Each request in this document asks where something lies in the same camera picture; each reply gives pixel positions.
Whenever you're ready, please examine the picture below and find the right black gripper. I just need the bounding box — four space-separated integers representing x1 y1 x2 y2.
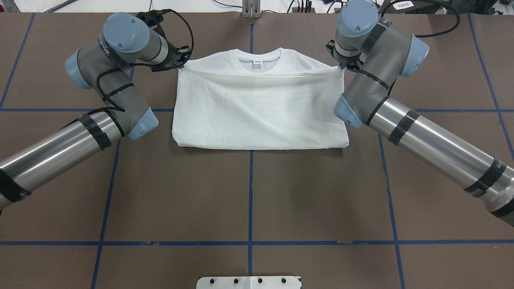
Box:
325 40 364 73

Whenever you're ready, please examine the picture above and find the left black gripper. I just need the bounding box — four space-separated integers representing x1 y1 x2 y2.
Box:
137 10 191 73

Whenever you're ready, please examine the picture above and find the white long-sleeve printed shirt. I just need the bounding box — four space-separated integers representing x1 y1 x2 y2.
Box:
172 48 349 150

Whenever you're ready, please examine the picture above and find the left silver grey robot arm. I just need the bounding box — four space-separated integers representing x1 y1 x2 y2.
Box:
1 8 194 210

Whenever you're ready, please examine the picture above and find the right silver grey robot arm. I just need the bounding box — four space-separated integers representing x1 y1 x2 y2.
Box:
326 0 513 225

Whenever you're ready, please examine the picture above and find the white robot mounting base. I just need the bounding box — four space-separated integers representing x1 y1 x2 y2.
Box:
196 276 302 289

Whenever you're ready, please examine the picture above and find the metal post at table edge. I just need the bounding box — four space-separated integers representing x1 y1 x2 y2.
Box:
242 0 262 18

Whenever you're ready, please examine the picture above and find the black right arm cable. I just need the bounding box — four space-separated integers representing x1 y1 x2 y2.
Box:
377 0 461 39

